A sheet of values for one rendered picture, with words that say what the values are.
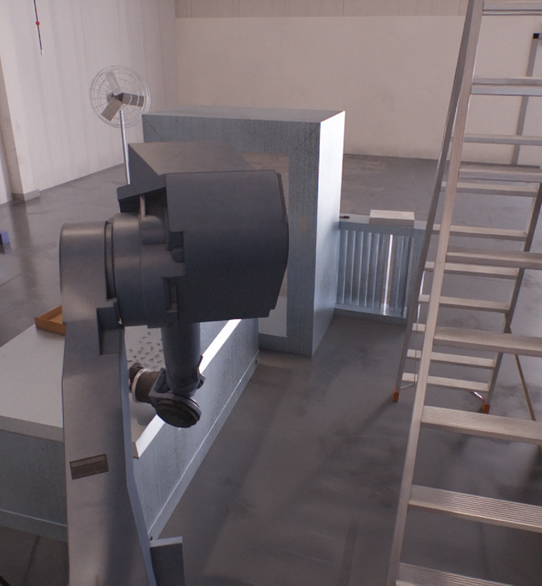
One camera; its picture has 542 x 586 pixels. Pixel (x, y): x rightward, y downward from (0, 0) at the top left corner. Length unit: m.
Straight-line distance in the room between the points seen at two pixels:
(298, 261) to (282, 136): 0.79
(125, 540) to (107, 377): 0.31
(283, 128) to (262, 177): 2.37
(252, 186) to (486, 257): 0.74
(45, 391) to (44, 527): 0.62
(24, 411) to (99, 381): 1.34
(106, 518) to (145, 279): 0.46
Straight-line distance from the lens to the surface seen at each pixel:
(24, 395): 2.61
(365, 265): 4.46
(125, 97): 6.94
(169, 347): 1.83
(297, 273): 3.74
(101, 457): 1.19
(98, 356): 1.18
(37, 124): 9.02
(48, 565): 2.78
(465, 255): 1.63
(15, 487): 2.78
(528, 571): 2.82
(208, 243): 1.12
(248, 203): 1.14
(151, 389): 2.22
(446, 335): 1.64
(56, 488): 2.64
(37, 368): 2.78
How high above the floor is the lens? 2.00
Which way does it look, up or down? 24 degrees down
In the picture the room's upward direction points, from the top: straight up
